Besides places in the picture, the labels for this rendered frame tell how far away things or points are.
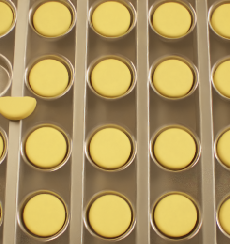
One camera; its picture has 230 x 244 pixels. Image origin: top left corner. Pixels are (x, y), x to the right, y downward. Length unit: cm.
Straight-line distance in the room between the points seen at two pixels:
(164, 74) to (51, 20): 4
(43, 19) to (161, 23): 3
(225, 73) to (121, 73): 3
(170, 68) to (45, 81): 4
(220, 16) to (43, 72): 5
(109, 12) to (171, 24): 2
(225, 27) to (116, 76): 3
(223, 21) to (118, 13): 3
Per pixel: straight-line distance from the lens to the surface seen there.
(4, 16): 16
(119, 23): 16
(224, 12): 16
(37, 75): 15
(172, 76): 15
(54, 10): 16
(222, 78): 15
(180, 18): 16
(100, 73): 15
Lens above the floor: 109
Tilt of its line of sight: 75 degrees down
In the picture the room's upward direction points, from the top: straight up
